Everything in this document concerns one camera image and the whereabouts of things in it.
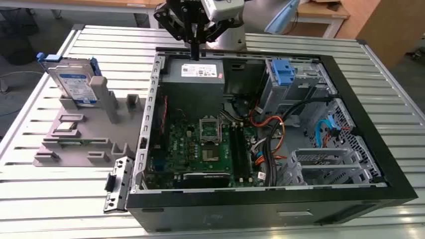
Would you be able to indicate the green motherboard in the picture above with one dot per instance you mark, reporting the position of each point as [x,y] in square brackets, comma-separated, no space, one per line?
[186,149]

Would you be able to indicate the black PC case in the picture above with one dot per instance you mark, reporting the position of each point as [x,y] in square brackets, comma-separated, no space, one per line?
[233,214]

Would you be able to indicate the black graphics card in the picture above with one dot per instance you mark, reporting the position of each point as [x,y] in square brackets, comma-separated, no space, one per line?
[206,179]

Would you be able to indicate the grey metal disk bay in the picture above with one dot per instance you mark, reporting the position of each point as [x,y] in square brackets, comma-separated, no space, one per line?
[332,166]

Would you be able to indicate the wooden desk white frame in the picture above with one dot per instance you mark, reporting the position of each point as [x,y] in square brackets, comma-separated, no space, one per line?
[322,11]
[110,2]

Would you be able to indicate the grey parts rack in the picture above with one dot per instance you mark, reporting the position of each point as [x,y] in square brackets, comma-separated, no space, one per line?
[99,134]

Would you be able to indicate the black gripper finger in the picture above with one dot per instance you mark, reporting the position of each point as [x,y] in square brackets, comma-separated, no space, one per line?
[219,28]
[171,25]

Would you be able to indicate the silver CPU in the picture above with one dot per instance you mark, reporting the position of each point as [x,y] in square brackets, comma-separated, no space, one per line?
[65,126]

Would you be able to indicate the grey metal drive cage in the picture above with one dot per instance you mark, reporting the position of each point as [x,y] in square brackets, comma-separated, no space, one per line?
[279,97]

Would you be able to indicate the brown wooden cabinet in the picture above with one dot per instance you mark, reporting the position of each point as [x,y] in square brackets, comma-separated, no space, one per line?
[392,25]

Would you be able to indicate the black mesh waste bin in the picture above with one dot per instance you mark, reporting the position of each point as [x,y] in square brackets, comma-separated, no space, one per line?
[22,52]

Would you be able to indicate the grey power supply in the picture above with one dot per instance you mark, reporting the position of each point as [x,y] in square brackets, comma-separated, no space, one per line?
[193,99]

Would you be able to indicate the RAM slot white clips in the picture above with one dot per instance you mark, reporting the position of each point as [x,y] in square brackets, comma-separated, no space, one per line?
[247,152]
[238,152]

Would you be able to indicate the hard disk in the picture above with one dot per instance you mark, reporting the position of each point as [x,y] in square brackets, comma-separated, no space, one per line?
[75,84]

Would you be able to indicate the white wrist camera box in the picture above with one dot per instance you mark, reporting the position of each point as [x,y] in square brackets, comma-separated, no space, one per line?
[223,10]

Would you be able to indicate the blue drive latch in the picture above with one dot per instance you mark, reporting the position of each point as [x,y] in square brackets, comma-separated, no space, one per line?
[282,74]

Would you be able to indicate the grey metal card bracket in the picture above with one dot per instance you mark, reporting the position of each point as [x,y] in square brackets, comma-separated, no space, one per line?
[122,184]

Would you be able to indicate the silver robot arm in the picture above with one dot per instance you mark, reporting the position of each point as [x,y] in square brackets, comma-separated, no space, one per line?
[233,37]

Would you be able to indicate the CPU socket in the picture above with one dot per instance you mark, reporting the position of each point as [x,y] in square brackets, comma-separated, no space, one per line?
[213,153]

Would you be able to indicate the green RAM stick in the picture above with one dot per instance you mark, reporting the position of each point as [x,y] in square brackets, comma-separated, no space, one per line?
[77,142]

